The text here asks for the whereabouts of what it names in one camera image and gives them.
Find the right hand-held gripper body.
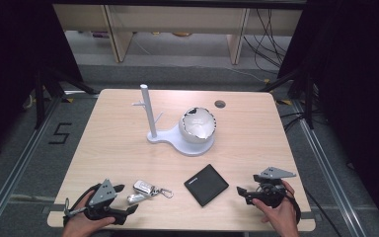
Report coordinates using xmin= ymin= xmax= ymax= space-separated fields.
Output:
xmin=253 ymin=166 xmax=297 ymax=208

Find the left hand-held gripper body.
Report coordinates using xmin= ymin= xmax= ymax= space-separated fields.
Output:
xmin=83 ymin=179 xmax=129 ymax=226

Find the silver car key with keyring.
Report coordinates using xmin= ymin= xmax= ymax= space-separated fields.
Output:
xmin=126 ymin=179 xmax=175 ymax=205

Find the person's right hand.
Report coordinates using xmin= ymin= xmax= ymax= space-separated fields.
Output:
xmin=251 ymin=180 xmax=301 ymax=237

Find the person's left hand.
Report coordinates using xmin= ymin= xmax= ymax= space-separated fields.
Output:
xmin=61 ymin=189 xmax=116 ymax=237

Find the black wallet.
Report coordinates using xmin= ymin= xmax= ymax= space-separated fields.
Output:
xmin=184 ymin=163 xmax=230 ymax=208

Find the white stand with pole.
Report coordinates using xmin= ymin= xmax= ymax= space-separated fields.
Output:
xmin=131 ymin=83 xmax=216 ymax=157

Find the crumpled white cup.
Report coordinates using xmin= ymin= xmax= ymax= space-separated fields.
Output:
xmin=178 ymin=106 xmax=218 ymax=145

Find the black metal stand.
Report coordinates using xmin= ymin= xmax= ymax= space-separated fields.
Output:
xmin=259 ymin=68 xmax=316 ymax=130
xmin=33 ymin=64 xmax=101 ymax=130

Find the light wooden shelf unit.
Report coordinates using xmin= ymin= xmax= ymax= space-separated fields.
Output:
xmin=52 ymin=3 xmax=304 ymax=66

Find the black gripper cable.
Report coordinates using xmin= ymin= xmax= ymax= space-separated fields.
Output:
xmin=303 ymin=187 xmax=343 ymax=237

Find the aluminium floor rail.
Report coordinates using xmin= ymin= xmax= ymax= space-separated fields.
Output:
xmin=0 ymin=94 xmax=64 ymax=237
xmin=291 ymin=100 xmax=367 ymax=237

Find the black floor cable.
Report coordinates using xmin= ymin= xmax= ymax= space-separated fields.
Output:
xmin=278 ymin=111 xmax=311 ymax=133

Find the bundle of black cables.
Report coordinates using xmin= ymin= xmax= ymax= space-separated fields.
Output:
xmin=242 ymin=8 xmax=293 ymax=76

